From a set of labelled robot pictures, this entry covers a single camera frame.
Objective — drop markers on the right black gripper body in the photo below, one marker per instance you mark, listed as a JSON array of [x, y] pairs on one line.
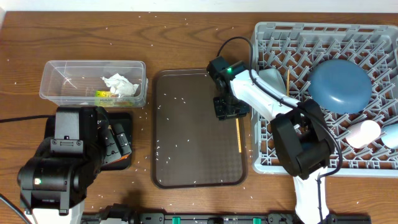
[[228, 107]]

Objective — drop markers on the wooden chopstick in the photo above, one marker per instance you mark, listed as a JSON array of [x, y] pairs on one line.
[[238, 135], [288, 83]]

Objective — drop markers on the light blue rice bowl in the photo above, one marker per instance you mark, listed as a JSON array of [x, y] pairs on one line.
[[273, 77]]

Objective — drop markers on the white tissue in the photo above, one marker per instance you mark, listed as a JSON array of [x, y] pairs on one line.
[[120, 85]]

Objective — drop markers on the orange carrot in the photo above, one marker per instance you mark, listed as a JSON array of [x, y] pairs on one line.
[[122, 158]]

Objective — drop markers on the dark blue plate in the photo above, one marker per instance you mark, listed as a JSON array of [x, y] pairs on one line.
[[340, 86]]

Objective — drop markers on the yellow snack wrapper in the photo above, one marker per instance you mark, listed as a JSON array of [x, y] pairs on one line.
[[108, 99]]

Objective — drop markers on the pink plastic cup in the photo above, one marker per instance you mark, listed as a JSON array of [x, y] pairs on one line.
[[363, 133]]

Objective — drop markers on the light blue plastic cup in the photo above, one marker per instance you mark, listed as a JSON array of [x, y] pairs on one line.
[[390, 138]]

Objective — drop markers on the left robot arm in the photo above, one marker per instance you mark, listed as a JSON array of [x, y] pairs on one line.
[[54, 189]]

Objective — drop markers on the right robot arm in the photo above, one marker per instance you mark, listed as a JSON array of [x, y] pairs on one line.
[[302, 141]]

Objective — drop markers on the grey dishwasher rack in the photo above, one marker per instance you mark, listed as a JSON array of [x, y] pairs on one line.
[[295, 49]]

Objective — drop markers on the clear plastic waste bin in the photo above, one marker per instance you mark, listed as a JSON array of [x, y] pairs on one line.
[[74, 82]]

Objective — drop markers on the brown serving tray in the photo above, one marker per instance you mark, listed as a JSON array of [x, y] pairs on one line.
[[191, 147]]

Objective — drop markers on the black rectangular tray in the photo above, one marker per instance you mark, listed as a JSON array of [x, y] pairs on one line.
[[91, 134]]

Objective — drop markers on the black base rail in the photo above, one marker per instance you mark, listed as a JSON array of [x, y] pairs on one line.
[[119, 213]]

